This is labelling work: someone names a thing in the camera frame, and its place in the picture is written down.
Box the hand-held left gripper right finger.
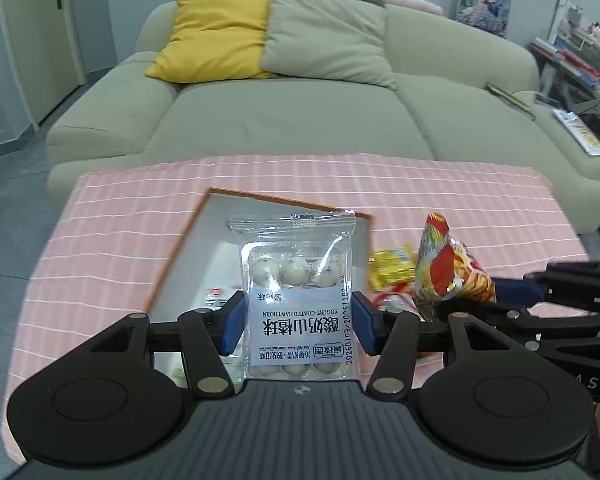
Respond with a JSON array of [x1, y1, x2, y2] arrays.
[[354, 292, 521, 401]]

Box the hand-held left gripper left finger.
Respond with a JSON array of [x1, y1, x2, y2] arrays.
[[87, 291, 245, 401]]

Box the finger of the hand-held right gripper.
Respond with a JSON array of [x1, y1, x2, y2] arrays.
[[440, 300, 600, 345], [490, 259, 600, 311]]

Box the red snack packet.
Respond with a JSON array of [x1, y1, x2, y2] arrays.
[[370, 281, 422, 321]]

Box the yellow snack packet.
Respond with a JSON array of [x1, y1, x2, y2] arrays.
[[369, 245, 418, 291]]

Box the clear packet of white balls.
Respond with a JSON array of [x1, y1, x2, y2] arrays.
[[228, 210, 357, 380]]

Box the orange stick snack packet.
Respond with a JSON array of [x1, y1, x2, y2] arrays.
[[414, 212, 497, 321]]

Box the orange cardboard box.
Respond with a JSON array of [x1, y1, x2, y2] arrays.
[[145, 187, 374, 391]]

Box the pink checked tablecloth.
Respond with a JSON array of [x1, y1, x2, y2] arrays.
[[0, 154, 593, 461]]

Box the magazine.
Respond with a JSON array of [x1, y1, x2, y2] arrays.
[[551, 108, 600, 158]]

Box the black notebook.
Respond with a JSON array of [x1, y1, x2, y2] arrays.
[[485, 81, 537, 121]]

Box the cluttered side shelf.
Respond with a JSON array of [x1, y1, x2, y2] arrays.
[[529, 45, 600, 116]]

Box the beige sofa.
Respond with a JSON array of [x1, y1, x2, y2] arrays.
[[46, 0, 600, 233]]

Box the pile of books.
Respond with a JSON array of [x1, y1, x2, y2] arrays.
[[530, 37, 600, 93]]

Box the white board with notes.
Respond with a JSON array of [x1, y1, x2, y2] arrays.
[[547, 0, 600, 56]]

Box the yellow pillow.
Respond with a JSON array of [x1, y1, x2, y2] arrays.
[[145, 0, 276, 82]]

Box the beige pillow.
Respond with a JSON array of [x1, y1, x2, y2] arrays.
[[261, 0, 398, 91]]

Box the anime print pillow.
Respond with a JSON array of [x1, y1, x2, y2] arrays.
[[456, 0, 513, 40]]

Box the pink cushion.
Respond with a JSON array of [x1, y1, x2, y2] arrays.
[[382, 0, 443, 16]]

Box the cream door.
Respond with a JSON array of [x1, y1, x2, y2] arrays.
[[0, 0, 88, 126]]

